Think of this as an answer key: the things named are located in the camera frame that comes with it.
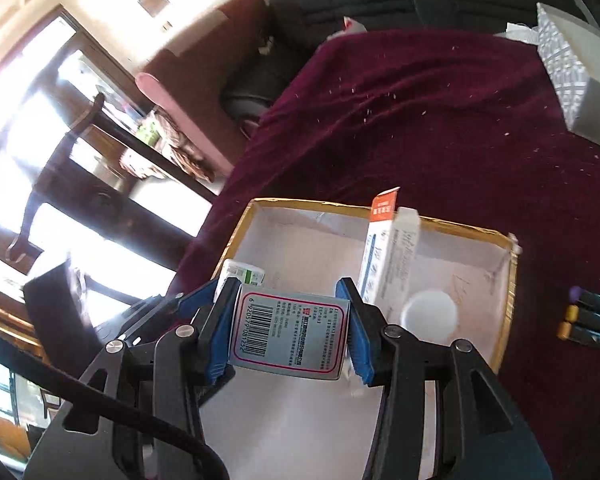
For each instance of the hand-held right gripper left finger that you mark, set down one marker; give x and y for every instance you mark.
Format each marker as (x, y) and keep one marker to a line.
(214, 345)

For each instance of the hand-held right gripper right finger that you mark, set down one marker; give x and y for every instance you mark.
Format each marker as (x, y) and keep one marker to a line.
(357, 340)

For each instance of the white barcode medicine box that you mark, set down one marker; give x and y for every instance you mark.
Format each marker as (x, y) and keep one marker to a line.
(290, 332)

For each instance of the gold-edged cardboard box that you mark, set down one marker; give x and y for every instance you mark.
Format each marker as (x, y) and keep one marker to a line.
(300, 245)

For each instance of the white round bottle cap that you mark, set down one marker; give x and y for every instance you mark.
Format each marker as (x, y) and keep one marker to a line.
(429, 316)

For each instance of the white green small box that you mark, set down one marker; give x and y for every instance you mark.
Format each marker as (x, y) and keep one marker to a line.
(240, 272)

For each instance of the white carton with orange flap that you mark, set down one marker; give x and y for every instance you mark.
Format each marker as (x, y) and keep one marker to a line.
(377, 250)

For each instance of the dark wooden chair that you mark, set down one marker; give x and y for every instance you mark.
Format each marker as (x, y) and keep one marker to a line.
(95, 160)

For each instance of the yellow-capped black marker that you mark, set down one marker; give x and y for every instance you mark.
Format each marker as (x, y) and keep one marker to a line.
(592, 317)
(587, 337)

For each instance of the purple-capped black marker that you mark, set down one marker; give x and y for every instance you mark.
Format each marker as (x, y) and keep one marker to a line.
(595, 299)

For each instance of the maroon armchair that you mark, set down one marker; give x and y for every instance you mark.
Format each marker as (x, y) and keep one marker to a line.
(205, 65)

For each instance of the red white packet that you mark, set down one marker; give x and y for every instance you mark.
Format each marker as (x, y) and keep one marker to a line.
(352, 25)

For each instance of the large grey patterned box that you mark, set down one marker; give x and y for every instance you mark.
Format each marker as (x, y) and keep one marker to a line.
(575, 70)

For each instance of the crumpled white paper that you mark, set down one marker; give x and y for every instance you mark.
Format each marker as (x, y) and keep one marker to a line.
(522, 34)

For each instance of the wall switch plate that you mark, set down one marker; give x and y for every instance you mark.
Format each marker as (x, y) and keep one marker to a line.
(151, 0)

